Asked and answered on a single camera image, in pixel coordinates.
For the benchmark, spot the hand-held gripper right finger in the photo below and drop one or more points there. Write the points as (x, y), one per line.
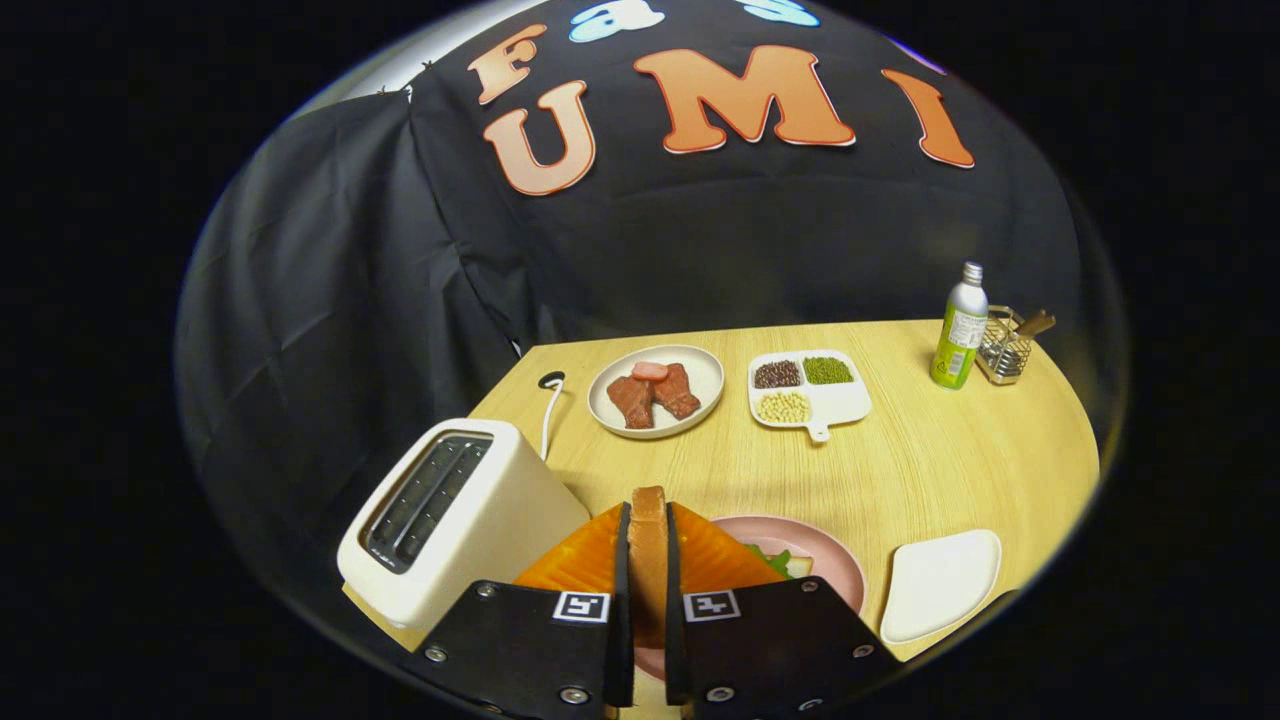
(770, 650)

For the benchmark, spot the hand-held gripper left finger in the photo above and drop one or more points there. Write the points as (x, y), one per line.
(540, 650)

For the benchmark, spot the green lettuce leaf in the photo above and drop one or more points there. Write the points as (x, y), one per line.
(770, 558)

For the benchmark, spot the round-topped bread slice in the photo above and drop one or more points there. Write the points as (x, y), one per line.
(648, 560)

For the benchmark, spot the square toast slice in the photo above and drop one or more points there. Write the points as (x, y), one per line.
(800, 567)

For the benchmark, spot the pink plate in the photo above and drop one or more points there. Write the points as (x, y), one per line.
(830, 560)

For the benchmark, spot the white toaster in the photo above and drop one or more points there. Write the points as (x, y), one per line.
(500, 530)

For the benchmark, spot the white square plate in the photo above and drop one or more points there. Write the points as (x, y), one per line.
(940, 585)

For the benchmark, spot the yellow soybeans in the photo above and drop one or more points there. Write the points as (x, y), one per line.
(783, 407)

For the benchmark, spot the white divided dish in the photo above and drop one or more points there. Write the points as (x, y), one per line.
(840, 405)

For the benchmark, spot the brown meat piece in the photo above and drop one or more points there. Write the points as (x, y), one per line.
(632, 402)
(677, 392)

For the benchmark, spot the dark red beans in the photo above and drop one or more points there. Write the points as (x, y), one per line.
(777, 375)

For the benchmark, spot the beige round plate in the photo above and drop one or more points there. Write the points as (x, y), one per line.
(705, 380)

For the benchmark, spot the green mung beans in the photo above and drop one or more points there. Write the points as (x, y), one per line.
(828, 371)

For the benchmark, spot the red sausage slice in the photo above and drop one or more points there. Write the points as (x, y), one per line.
(650, 371)

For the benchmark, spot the silver green bottle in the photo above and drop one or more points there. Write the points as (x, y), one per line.
(958, 340)

